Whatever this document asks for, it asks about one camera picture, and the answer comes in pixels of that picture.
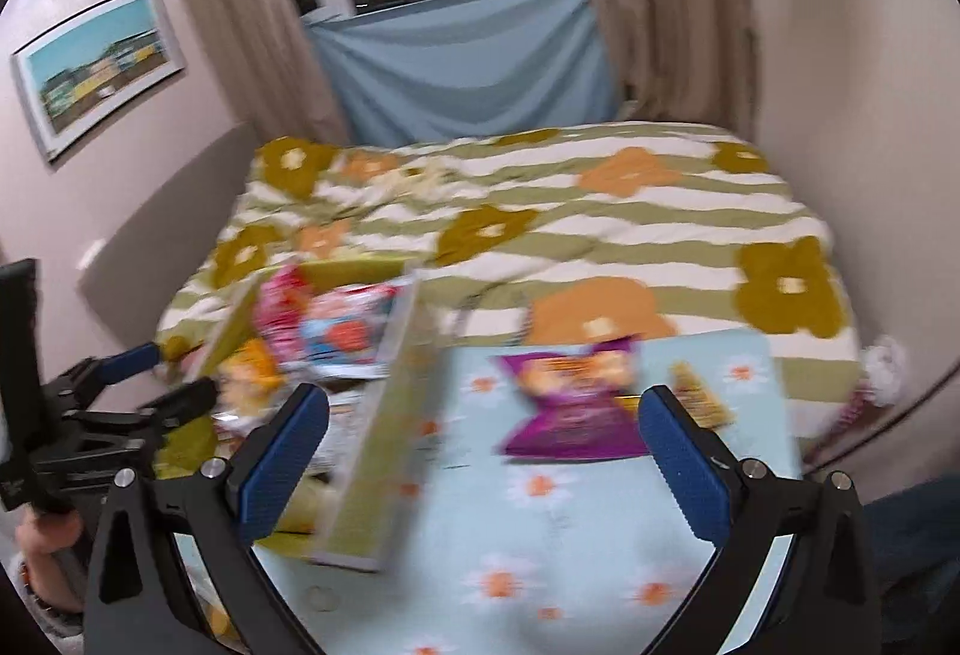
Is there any person's left hand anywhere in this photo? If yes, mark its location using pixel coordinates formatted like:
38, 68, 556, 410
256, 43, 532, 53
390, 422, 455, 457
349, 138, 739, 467
15, 509, 85, 615

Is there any beige curtain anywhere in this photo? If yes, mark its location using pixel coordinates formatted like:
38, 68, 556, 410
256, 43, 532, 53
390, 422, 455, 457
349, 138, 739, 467
555, 0, 758, 135
161, 0, 353, 150

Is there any framed wall picture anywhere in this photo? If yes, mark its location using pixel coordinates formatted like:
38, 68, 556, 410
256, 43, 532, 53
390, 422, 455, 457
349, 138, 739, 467
11, 0, 185, 165

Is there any person's blue jeans leg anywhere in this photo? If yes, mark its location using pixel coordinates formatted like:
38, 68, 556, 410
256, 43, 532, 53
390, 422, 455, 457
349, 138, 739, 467
859, 475, 960, 596

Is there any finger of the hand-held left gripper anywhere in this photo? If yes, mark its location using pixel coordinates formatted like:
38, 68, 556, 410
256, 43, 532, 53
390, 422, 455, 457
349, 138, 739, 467
137, 377, 220, 432
73, 340, 164, 395

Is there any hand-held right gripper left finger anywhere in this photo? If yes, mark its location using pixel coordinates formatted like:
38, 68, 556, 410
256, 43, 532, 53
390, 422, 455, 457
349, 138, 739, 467
82, 383, 331, 655

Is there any striped flower blanket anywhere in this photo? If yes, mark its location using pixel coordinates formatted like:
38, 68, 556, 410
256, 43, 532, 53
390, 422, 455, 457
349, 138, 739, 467
154, 122, 860, 468

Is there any blue cloth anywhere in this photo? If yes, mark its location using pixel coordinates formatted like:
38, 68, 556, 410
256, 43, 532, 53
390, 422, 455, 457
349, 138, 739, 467
304, 0, 620, 150

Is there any purple snack packet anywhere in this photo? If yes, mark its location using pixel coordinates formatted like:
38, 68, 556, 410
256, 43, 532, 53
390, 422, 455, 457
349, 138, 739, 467
491, 336, 653, 465

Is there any gold snack packet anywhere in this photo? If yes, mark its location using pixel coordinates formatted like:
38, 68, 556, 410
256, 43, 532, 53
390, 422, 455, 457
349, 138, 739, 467
667, 361, 736, 431

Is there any yellow cardboard box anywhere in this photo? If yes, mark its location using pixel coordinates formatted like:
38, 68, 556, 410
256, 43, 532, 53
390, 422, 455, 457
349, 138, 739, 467
161, 254, 451, 573

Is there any white crumpled plastic bag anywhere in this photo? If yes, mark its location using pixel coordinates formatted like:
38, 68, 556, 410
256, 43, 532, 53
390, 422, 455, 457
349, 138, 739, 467
862, 335, 913, 402

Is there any beaded bracelet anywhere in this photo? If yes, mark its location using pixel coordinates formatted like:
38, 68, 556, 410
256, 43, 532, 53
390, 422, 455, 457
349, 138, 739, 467
19, 561, 83, 627

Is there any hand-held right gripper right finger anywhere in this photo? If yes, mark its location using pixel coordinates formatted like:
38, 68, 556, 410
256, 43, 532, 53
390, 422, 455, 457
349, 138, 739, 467
637, 385, 878, 655

